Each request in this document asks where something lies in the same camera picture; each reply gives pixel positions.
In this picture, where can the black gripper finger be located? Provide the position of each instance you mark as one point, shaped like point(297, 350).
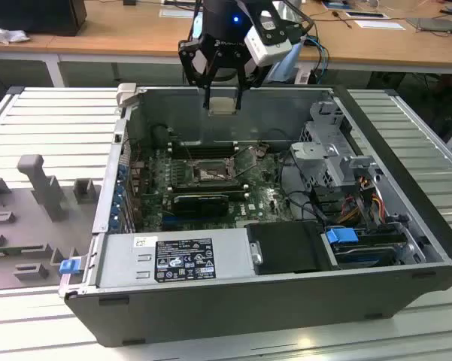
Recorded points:
point(190, 64)
point(253, 77)

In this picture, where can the small square silver CPU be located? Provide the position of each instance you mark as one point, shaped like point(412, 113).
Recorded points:
point(222, 105)

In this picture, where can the black RAM slot bank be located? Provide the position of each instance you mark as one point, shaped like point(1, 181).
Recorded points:
point(199, 150)
point(207, 186)

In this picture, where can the CPU socket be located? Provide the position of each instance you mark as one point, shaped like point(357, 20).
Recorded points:
point(207, 175)

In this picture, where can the pale blue teach pendant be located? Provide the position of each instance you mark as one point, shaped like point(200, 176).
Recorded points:
point(286, 72)

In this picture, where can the small white labelled box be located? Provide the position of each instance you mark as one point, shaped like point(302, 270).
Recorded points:
point(302, 77)

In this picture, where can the long wooden desk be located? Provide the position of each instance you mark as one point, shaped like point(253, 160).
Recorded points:
point(135, 30)

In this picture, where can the light grey case latch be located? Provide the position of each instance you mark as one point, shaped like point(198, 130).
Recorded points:
point(127, 92)

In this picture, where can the dark coin cell holder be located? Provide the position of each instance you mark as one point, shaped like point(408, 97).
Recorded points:
point(261, 151)

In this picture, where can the silver metal drive cage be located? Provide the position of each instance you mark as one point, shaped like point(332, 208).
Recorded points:
point(312, 158)

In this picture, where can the blue booklet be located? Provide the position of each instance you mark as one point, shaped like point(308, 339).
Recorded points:
point(336, 4)

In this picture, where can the green motherboard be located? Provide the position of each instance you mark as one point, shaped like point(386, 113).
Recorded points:
point(263, 188)

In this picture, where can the white paper sheet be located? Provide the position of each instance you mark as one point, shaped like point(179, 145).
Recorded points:
point(380, 25)

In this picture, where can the black graphics card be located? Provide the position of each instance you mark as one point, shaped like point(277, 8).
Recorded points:
point(199, 205)

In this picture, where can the black computer box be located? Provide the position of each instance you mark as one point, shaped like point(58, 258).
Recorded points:
point(34, 17)

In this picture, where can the black plastic drive shroud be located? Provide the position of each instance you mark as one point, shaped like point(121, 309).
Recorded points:
point(286, 248)

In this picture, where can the hard disk in blue carrier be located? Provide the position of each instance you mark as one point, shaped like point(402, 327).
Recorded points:
point(342, 237)

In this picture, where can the crumpled white paper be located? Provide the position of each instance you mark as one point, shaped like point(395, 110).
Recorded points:
point(7, 35)

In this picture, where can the dark grey flat tablet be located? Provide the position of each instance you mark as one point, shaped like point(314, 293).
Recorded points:
point(432, 24)

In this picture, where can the grey power supply unit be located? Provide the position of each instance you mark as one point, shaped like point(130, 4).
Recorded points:
point(124, 263)

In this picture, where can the grey parts rack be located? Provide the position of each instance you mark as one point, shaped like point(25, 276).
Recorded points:
point(22, 225)

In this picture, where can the blue plastic case latch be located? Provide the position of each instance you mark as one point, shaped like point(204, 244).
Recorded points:
point(68, 267)

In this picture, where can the dark grey open PC case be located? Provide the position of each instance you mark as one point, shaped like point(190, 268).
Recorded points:
point(210, 316)

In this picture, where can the white wrist camera, black plate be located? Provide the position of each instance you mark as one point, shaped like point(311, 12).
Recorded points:
point(267, 52)

